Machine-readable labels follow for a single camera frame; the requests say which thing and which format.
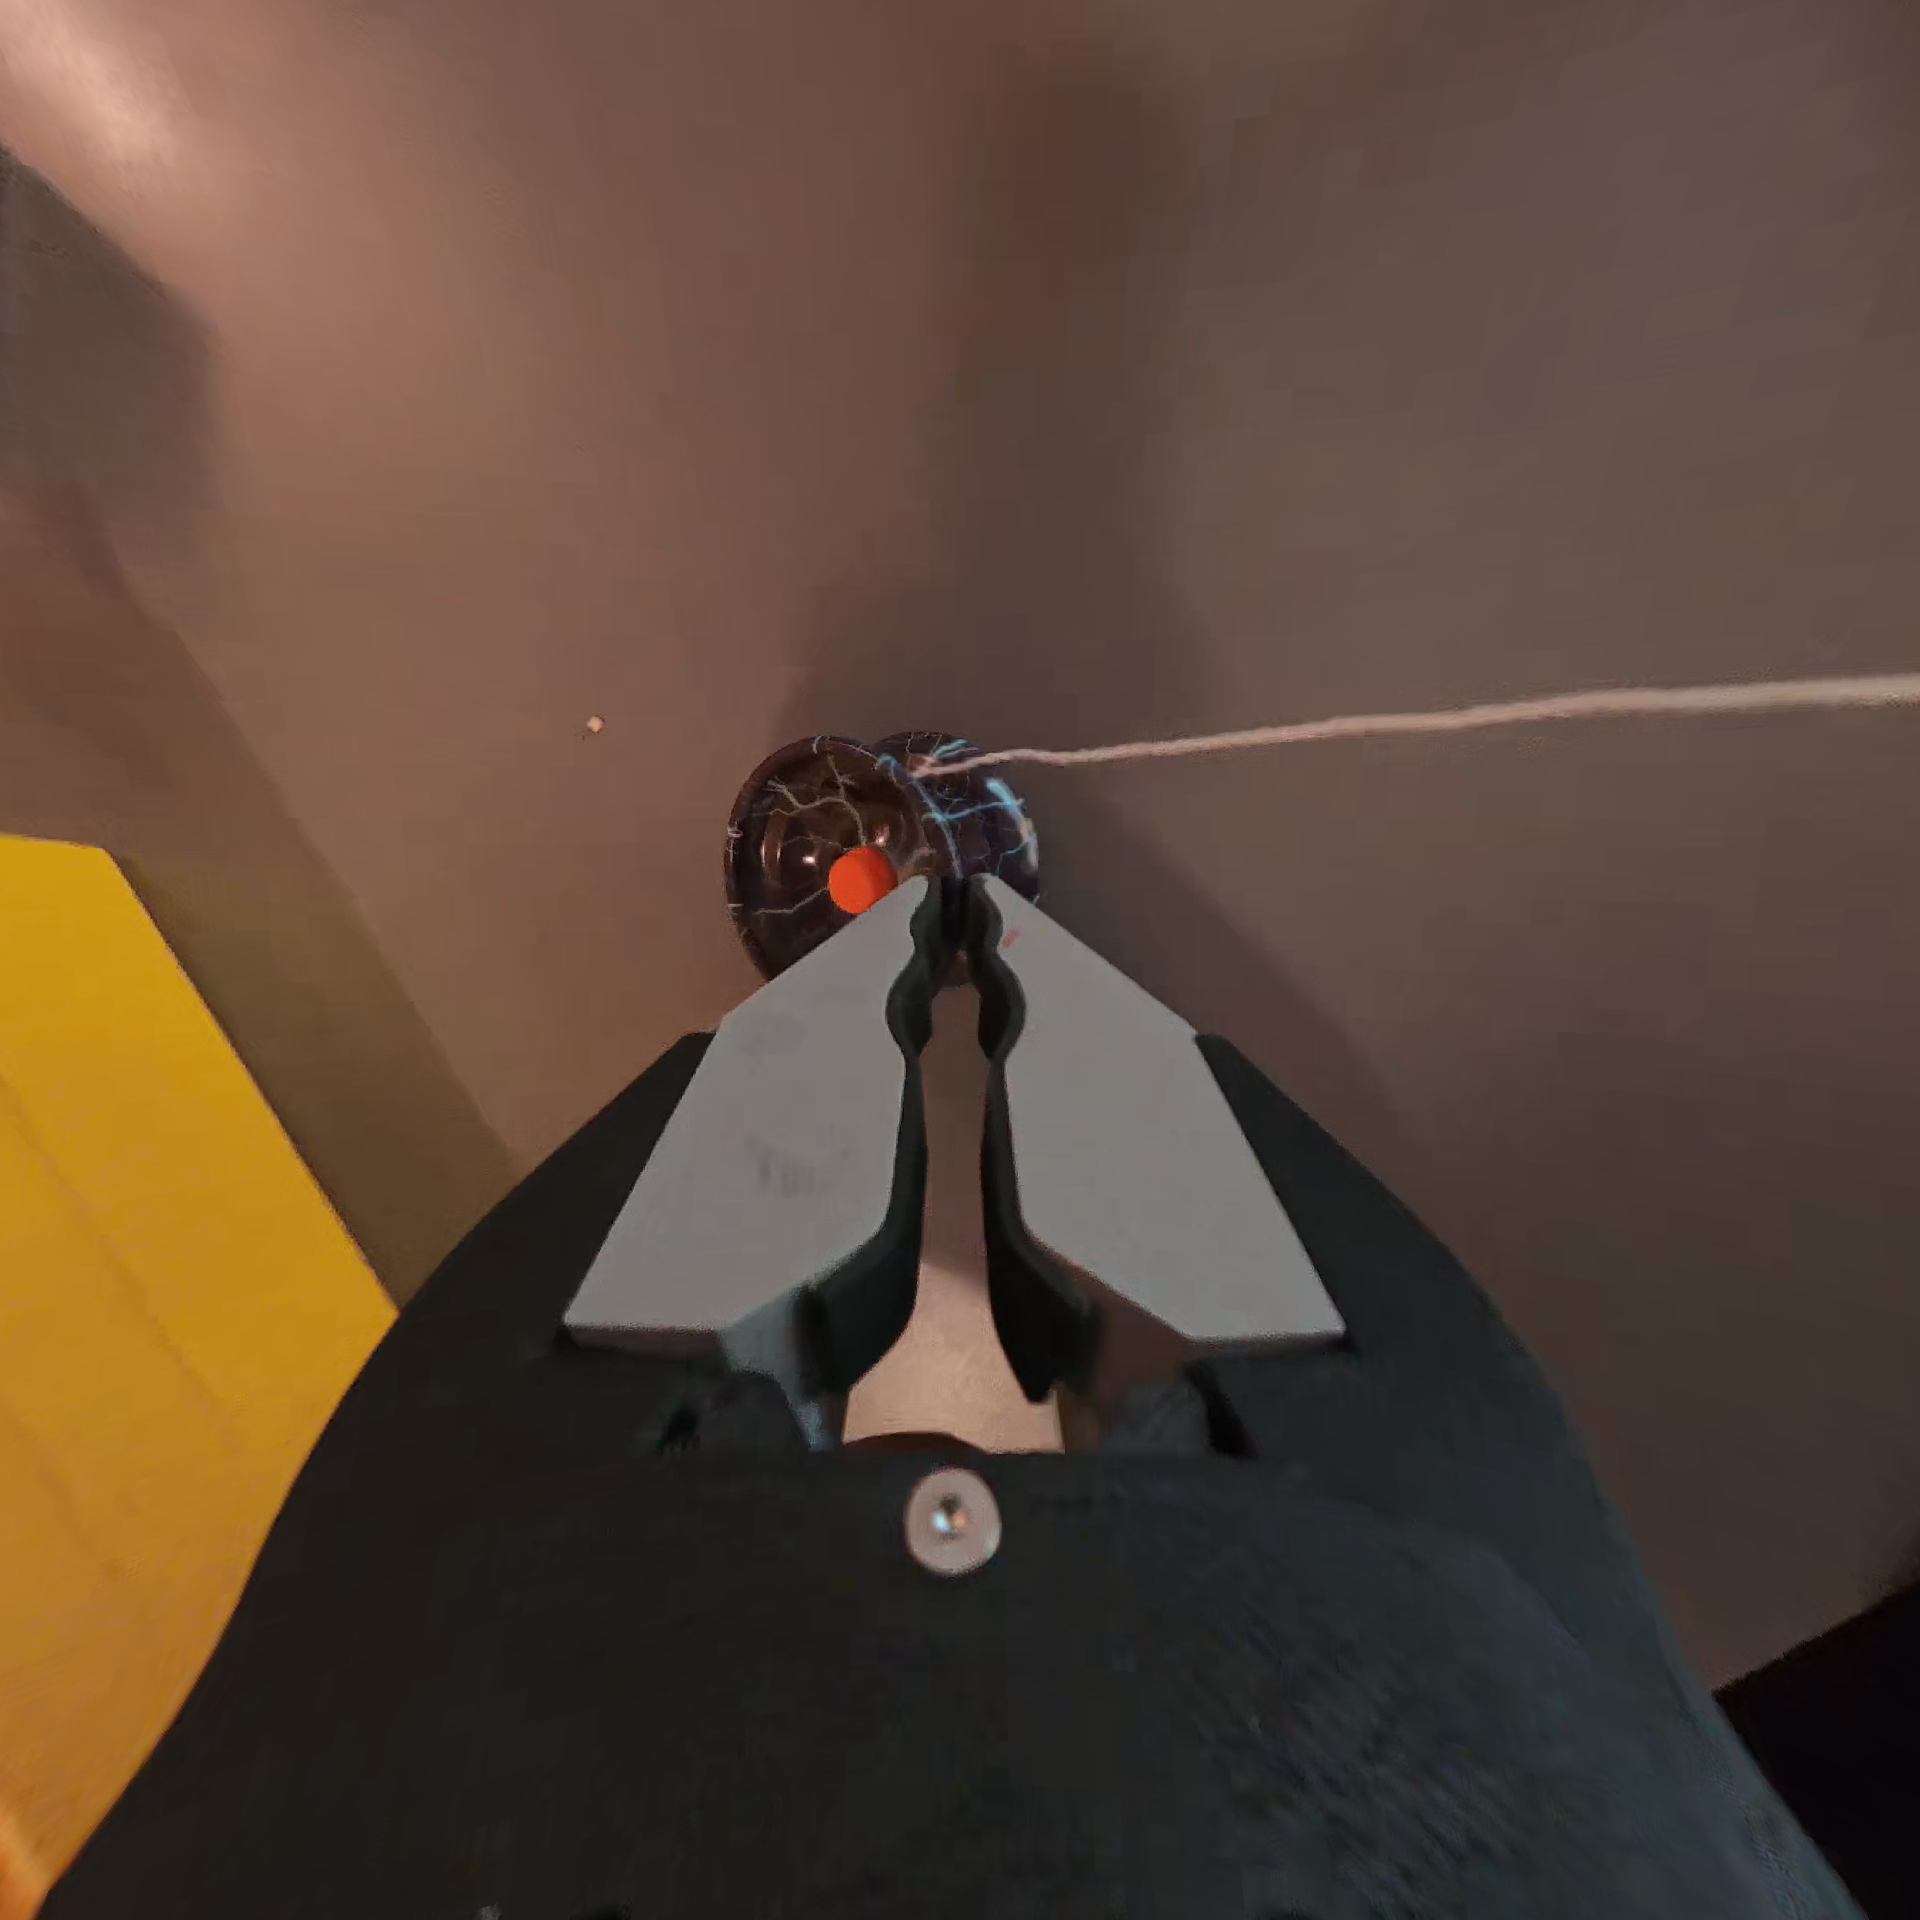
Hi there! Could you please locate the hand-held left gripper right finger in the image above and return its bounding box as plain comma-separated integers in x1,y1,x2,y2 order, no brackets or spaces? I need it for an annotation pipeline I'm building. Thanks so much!
968,875,1346,1412

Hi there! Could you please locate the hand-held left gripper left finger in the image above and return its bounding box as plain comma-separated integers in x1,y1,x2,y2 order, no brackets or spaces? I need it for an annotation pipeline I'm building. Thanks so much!
561,873,936,1444

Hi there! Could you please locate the black crackle-pattern yoyo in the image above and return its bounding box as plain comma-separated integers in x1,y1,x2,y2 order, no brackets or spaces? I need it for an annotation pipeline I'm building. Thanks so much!
725,728,1041,985

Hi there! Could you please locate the white yoyo string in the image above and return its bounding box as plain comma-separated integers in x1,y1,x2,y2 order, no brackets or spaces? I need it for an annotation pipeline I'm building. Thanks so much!
913,672,1920,776

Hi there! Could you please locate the yellow box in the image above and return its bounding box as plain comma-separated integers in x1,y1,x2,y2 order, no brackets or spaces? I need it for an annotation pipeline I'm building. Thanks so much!
0,833,401,1920

